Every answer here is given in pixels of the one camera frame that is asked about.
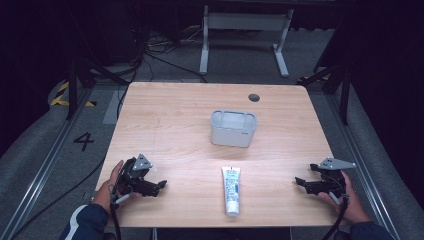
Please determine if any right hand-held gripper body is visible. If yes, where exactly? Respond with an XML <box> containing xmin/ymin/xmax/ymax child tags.
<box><xmin>314</xmin><ymin>157</ymin><xmax>357</xmax><ymax>200</ymax></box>

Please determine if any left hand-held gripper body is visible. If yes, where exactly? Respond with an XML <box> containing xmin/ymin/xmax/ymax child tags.
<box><xmin>114</xmin><ymin>153</ymin><xmax>160</xmax><ymax>198</ymax></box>

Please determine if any person's right hand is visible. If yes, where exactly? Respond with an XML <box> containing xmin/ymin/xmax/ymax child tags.
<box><xmin>317</xmin><ymin>171</ymin><xmax>372</xmax><ymax>225</ymax></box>

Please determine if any person's left hand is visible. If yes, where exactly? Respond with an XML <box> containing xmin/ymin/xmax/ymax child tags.
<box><xmin>92</xmin><ymin>159</ymin><xmax>143</xmax><ymax>215</ymax></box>

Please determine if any white toothpaste tube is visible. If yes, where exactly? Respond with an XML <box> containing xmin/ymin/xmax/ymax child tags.
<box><xmin>221</xmin><ymin>166</ymin><xmax>242</xmax><ymax>218</ymax></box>

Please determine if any black stand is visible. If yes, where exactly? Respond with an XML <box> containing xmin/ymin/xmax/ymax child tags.
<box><xmin>296</xmin><ymin>59</ymin><xmax>353</xmax><ymax>127</ymax></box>
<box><xmin>64</xmin><ymin>58</ymin><xmax>129</xmax><ymax>121</ymax></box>

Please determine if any grey plastic organizer box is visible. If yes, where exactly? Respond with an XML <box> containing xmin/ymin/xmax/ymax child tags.
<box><xmin>209</xmin><ymin>109</ymin><xmax>258</xmax><ymax>149</ymax></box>

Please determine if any yellow black floor tape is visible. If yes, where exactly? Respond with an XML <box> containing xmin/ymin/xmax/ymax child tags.
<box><xmin>49</xmin><ymin>81</ymin><xmax>98</xmax><ymax>108</ymax></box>

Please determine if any aluminium floor rail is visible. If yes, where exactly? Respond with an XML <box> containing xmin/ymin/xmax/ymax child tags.
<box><xmin>0</xmin><ymin>87</ymin><xmax>95</xmax><ymax>240</ymax></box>
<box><xmin>324</xmin><ymin>93</ymin><xmax>403</xmax><ymax>240</ymax></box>

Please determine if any right hand-held gripper cable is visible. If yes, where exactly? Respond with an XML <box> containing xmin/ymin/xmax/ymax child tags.
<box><xmin>324</xmin><ymin>194</ymin><xmax>350</xmax><ymax>240</ymax></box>

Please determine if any hand-held gripper cable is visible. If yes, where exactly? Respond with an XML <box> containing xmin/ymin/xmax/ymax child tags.
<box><xmin>109</xmin><ymin>186</ymin><xmax>122</xmax><ymax>240</ymax></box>
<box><xmin>324</xmin><ymin>194</ymin><xmax>350</xmax><ymax>240</ymax></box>

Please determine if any left hand-held gripper cable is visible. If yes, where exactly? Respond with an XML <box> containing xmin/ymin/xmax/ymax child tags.
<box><xmin>109</xmin><ymin>186</ymin><xmax>122</xmax><ymax>240</ymax></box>

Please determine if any black floor cable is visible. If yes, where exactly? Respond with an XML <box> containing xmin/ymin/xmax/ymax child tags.
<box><xmin>9</xmin><ymin>154</ymin><xmax>107</xmax><ymax>240</ymax></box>

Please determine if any bundle of floor cables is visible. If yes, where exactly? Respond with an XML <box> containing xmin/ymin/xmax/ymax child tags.
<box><xmin>114</xmin><ymin>26</ymin><xmax>209</xmax><ymax>119</ymax></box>

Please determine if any grey metal stand frame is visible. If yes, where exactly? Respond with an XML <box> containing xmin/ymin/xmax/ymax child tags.
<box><xmin>198</xmin><ymin>4</ymin><xmax>296</xmax><ymax>79</ymax></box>

